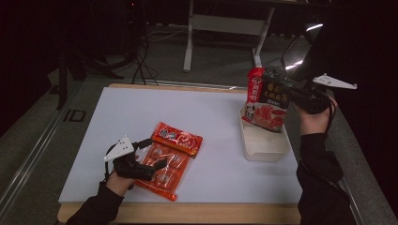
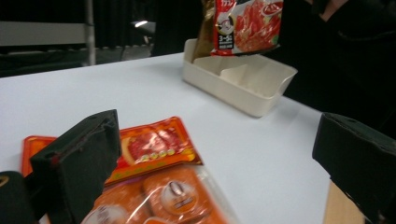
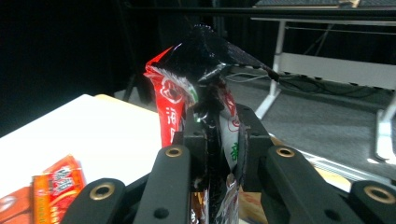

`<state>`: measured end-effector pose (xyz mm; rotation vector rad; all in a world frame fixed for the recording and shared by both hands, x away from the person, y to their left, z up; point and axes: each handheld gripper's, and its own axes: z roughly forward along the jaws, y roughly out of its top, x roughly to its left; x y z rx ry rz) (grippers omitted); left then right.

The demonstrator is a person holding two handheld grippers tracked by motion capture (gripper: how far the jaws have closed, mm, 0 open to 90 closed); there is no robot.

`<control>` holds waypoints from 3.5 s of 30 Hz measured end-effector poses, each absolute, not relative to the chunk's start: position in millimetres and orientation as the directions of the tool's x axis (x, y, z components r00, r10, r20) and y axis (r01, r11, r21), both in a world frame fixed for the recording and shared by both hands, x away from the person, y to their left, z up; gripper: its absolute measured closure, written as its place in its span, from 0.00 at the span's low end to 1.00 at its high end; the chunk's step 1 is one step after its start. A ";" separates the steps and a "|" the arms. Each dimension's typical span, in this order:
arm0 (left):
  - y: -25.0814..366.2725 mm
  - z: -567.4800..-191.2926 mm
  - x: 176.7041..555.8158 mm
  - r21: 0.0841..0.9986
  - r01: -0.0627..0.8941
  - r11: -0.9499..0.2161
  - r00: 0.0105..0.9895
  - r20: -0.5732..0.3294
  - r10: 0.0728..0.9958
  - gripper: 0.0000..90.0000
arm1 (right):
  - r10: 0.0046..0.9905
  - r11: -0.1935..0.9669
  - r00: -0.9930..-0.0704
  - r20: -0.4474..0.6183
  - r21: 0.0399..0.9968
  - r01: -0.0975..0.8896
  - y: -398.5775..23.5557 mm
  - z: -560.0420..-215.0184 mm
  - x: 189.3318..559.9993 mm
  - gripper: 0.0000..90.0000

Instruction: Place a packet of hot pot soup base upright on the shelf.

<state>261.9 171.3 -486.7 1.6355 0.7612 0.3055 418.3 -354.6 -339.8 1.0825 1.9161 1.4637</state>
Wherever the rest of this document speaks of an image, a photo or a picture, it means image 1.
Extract person's right hand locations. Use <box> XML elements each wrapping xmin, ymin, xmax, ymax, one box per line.
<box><xmin>294</xmin><ymin>95</ymin><xmax>339</xmax><ymax>136</ymax></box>

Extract red and black soup packet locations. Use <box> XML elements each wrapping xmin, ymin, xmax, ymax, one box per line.
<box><xmin>241</xmin><ymin>67</ymin><xmax>297</xmax><ymax>134</ymax></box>

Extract metal floor rail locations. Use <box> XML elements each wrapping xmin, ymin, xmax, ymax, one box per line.
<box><xmin>0</xmin><ymin>81</ymin><xmax>85</xmax><ymax>214</ymax></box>
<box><xmin>325</xmin><ymin>137</ymin><xmax>365</xmax><ymax>225</ymax></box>

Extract orange red seasoning packet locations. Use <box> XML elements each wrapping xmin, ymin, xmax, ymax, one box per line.
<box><xmin>134</xmin><ymin>121</ymin><xmax>204</xmax><ymax>203</ymax></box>

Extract shiny dark panel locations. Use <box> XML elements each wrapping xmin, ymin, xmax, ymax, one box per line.
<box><xmin>281</xmin><ymin>22</ymin><xmax>325</xmax><ymax>78</ymax></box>

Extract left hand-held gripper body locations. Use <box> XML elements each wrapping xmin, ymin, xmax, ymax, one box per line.
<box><xmin>103</xmin><ymin>135</ymin><xmax>157</xmax><ymax>182</ymax></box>

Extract black floor cables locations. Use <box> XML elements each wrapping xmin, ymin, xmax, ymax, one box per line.
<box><xmin>130</xmin><ymin>40</ymin><xmax>159</xmax><ymax>85</ymax></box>

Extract white table mat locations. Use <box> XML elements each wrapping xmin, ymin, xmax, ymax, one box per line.
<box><xmin>58</xmin><ymin>86</ymin><xmax>303</xmax><ymax>204</ymax></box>

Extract white metal desk frame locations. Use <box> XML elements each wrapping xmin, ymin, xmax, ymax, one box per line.
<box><xmin>182</xmin><ymin>0</ymin><xmax>276</xmax><ymax>81</ymax></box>

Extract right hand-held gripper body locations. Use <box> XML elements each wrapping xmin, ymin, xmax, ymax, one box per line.
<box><xmin>289</xmin><ymin>73</ymin><xmax>358</xmax><ymax>115</ymax></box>

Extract black metal stand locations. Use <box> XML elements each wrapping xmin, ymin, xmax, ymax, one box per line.
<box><xmin>57</xmin><ymin>46</ymin><xmax>125</xmax><ymax>111</ymax></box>
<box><xmin>290</xmin><ymin>31</ymin><xmax>329</xmax><ymax>85</ymax></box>

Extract white divided plastic container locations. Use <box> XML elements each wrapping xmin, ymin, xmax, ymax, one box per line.
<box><xmin>238</xmin><ymin>104</ymin><xmax>291</xmax><ymax>162</ymax></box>

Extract person's left hand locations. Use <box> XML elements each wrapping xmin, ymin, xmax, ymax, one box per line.
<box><xmin>105</xmin><ymin>171</ymin><xmax>137</xmax><ymax>198</ymax></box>

